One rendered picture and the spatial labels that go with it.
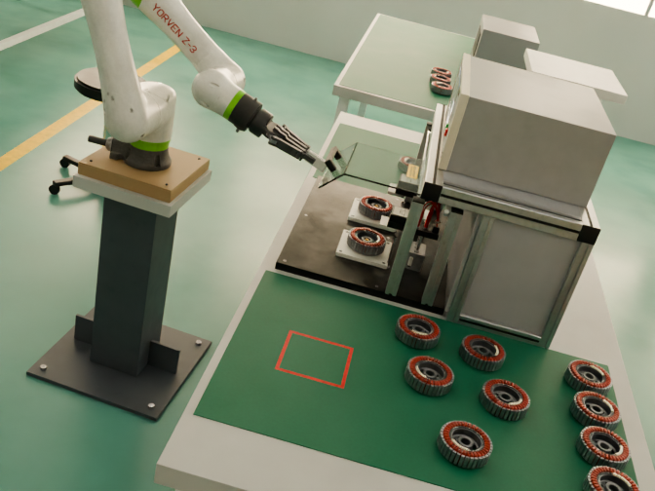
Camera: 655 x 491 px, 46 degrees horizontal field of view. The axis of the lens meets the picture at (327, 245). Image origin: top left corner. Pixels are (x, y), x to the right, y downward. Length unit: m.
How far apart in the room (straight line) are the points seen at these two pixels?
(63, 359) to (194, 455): 1.41
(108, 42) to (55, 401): 1.20
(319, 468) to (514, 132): 0.95
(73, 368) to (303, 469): 1.44
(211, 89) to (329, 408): 0.93
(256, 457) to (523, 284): 0.87
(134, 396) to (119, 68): 1.12
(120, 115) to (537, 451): 1.38
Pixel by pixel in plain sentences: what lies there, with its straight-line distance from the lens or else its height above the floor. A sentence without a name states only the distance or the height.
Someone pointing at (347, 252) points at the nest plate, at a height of 0.78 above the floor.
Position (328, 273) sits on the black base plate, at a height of 0.77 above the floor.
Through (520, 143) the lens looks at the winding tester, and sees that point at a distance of 2.01.
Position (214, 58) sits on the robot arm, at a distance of 2.28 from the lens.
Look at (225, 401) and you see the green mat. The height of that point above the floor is 0.75.
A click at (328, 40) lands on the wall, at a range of 6.97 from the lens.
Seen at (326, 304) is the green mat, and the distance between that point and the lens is 2.01.
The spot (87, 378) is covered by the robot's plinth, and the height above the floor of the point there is 0.02.
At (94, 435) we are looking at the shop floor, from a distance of 2.63.
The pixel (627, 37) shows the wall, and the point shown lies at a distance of 6.98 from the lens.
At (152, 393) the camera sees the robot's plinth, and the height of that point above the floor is 0.02.
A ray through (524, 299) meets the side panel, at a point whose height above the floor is 0.87.
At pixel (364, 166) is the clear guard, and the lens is 2.05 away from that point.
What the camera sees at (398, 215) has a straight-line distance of 2.17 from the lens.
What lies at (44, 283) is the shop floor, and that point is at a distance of 3.29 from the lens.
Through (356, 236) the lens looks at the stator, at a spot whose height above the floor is 0.82.
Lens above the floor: 1.83
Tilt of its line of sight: 28 degrees down
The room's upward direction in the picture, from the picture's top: 14 degrees clockwise
